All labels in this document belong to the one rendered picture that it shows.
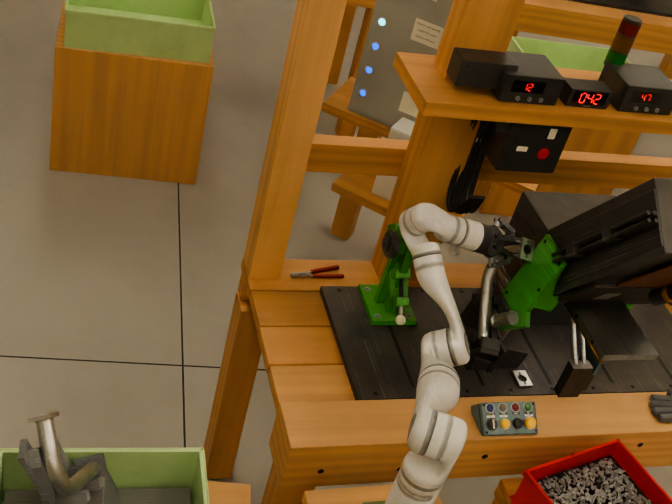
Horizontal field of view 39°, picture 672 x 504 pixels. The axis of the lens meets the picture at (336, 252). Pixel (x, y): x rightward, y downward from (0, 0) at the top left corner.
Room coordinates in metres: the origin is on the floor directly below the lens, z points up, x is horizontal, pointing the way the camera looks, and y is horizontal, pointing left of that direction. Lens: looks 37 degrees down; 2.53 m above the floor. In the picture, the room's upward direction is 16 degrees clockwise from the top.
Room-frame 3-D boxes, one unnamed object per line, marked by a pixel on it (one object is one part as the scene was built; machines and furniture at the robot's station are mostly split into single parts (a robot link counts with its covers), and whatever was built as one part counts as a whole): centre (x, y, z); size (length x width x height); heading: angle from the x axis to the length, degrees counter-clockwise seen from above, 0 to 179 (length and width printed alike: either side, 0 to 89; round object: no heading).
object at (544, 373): (2.05, -0.57, 0.89); 1.10 x 0.42 x 0.02; 113
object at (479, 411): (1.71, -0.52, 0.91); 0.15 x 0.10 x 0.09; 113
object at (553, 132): (2.20, -0.39, 1.42); 0.17 x 0.12 x 0.15; 113
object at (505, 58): (2.14, -0.22, 1.59); 0.15 x 0.07 x 0.07; 113
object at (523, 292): (1.97, -0.53, 1.17); 0.13 x 0.12 x 0.20; 113
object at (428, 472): (1.29, -0.29, 1.18); 0.09 x 0.09 x 0.17; 86
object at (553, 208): (2.22, -0.62, 1.07); 0.30 x 0.18 x 0.34; 113
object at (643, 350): (1.99, -0.69, 1.11); 0.39 x 0.16 x 0.03; 23
